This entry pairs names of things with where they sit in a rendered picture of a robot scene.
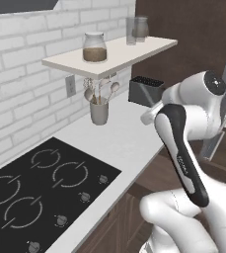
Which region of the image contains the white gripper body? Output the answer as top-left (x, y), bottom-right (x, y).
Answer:
top-left (140, 102), bottom-right (165, 127)

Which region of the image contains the clear glass cup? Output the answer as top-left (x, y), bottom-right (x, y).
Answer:
top-left (125, 17), bottom-right (139, 46)

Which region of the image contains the dark grey knife block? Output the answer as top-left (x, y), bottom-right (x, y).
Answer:
top-left (127, 75), bottom-right (166, 109)

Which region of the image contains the silver ladle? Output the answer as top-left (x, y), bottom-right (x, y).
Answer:
top-left (104, 81), bottom-right (120, 105)

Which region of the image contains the grey utensil pot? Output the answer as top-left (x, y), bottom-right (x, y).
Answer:
top-left (89, 98), bottom-right (110, 127)

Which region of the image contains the white spatula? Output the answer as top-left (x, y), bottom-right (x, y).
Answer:
top-left (97, 78), bottom-right (112, 105)

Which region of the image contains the silver spoon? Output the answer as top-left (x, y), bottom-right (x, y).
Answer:
top-left (83, 86), bottom-right (99, 105)

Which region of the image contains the grey hob knob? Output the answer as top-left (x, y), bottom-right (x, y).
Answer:
top-left (78, 191), bottom-right (92, 204)
top-left (27, 240), bottom-right (41, 253)
top-left (98, 174), bottom-right (110, 185)
top-left (54, 213), bottom-right (69, 228)

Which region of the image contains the brown tall cupboard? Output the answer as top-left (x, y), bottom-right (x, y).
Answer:
top-left (131, 0), bottom-right (226, 100)

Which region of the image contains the glass jar with dark filling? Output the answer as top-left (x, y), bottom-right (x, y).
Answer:
top-left (132, 16), bottom-right (150, 43)

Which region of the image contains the glass jar with brown filling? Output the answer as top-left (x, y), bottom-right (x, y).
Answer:
top-left (82, 31), bottom-right (109, 64)

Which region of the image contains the black hob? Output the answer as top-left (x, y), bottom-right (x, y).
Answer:
top-left (0, 136), bottom-right (123, 253)

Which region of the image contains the grey range hood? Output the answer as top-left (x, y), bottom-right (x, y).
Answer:
top-left (0, 0), bottom-right (60, 17)

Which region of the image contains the cream wall shelf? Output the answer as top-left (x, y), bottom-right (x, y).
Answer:
top-left (40, 36), bottom-right (179, 80)

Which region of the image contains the grey wall socket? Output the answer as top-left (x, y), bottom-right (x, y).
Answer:
top-left (65, 74), bottom-right (77, 99)

